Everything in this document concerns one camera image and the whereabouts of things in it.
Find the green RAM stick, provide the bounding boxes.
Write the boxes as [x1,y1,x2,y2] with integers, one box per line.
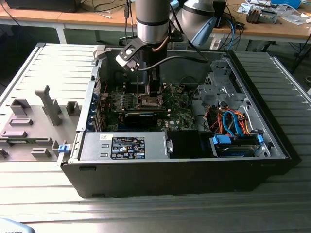
[4,138,49,143]

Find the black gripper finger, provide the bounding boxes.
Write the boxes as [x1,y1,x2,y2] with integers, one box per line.
[155,70,161,98]
[149,70,155,97]

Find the metal socket cover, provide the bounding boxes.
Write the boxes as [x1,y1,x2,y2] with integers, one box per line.
[159,84,175,103]

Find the grey power supply unit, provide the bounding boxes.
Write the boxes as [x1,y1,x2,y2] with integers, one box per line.
[78,132,170,161]

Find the CPU socket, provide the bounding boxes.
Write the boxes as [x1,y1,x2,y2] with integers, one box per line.
[136,91,164,109]

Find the blue box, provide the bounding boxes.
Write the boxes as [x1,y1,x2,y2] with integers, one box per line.
[271,0,302,9]

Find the grey parts rack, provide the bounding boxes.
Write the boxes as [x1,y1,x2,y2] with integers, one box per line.
[0,85,82,162]

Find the black upright box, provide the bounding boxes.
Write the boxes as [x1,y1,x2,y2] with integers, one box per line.
[214,1,227,29]

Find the black camera cable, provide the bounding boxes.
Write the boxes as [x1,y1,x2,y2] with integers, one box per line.
[135,55,210,71]

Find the black graphics card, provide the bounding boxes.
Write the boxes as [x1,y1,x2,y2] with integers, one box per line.
[123,112,158,129]

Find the green motherboard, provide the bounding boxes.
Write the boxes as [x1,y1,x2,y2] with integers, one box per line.
[101,83,197,133]

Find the blue network cable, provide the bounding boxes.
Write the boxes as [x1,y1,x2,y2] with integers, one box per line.
[225,18,242,50]

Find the black PC case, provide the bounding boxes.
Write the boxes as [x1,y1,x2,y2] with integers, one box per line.
[57,46,302,199]

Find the white power adapter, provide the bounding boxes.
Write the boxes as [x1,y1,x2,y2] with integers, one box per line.
[209,38,222,51]

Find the black flat box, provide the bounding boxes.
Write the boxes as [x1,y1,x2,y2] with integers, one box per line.
[4,0,78,13]

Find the wooden desk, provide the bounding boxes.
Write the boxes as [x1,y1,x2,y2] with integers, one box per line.
[0,3,149,44]
[211,0,311,53]

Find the black plastic shroud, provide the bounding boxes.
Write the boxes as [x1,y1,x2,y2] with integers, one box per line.
[167,130,203,160]

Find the metal heatsink cooler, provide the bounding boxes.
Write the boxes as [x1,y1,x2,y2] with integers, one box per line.
[245,6,279,24]

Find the orange power wires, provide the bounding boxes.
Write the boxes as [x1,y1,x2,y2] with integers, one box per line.
[208,109,252,135]

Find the hard disk in blue carrier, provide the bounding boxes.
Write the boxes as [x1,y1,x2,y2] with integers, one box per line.
[209,134,265,158]

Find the blue data wire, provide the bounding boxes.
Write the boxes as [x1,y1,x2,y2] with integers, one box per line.
[222,110,244,137]

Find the pale blue grey device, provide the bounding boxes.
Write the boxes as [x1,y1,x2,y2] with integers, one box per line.
[0,217,35,233]

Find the thin black wire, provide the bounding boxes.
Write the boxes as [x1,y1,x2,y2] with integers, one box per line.
[179,75,201,98]

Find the metal drive cage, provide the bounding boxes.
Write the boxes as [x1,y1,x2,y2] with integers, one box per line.
[196,59,246,109]

